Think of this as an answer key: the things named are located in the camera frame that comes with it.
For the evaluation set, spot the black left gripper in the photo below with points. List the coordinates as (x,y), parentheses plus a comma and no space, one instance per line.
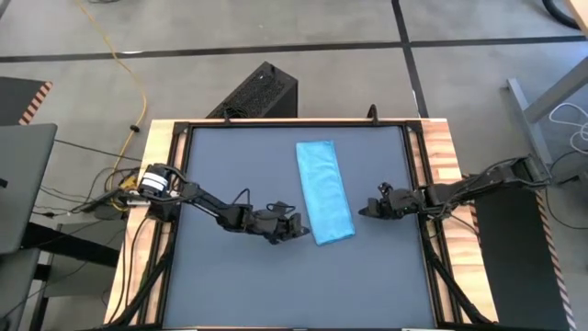
(271,225)

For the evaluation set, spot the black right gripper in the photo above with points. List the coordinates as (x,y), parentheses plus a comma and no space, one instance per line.
(404,204)

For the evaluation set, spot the light blue microfiber towel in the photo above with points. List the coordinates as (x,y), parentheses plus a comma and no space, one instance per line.
(324,193)

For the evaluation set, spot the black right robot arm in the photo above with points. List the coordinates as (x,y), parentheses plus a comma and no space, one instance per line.
(482,181)

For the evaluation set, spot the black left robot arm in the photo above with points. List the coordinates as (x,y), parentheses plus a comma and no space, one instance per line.
(206,202)

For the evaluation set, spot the black computer tower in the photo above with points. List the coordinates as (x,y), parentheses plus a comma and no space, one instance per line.
(262,92)

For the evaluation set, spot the large black striped-edge mat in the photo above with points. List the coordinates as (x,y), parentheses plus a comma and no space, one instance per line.
(514,257)

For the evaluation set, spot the grey metal desk leg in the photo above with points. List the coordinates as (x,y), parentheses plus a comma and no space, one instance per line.
(528,119)

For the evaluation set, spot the black power strip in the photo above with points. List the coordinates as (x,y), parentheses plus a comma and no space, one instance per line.
(108,197)

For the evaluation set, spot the grey laptop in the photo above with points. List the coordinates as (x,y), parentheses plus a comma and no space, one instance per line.
(23,184)

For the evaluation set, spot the wooden desk top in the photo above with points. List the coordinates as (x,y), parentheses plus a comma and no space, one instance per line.
(580,11)

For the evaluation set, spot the small black striped-edge mat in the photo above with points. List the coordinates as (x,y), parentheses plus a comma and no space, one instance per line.
(18,99)

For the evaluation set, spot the black aluminium table frame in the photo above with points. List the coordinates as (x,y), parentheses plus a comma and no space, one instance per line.
(298,123)

